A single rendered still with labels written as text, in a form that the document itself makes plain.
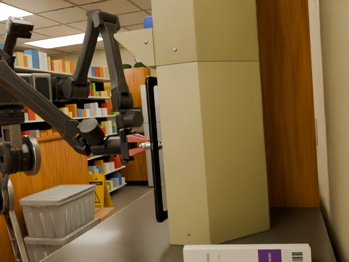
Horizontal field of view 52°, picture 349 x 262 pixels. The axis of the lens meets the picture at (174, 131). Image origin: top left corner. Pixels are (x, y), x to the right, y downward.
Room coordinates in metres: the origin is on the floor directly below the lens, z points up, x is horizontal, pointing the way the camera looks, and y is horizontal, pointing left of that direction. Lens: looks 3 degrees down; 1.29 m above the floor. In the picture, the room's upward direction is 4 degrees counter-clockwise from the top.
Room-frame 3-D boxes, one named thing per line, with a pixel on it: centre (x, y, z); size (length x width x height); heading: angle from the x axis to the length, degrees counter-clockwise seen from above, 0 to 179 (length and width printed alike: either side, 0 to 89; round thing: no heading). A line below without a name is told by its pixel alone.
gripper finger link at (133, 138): (1.07, 0.10, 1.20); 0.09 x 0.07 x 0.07; 72
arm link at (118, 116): (1.46, 0.20, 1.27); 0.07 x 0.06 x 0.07; 46
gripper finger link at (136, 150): (1.07, 0.10, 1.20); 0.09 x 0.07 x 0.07; 72
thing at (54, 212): (3.17, 1.07, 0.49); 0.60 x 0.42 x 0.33; 162
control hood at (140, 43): (1.10, 0.04, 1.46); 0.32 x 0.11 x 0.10; 162
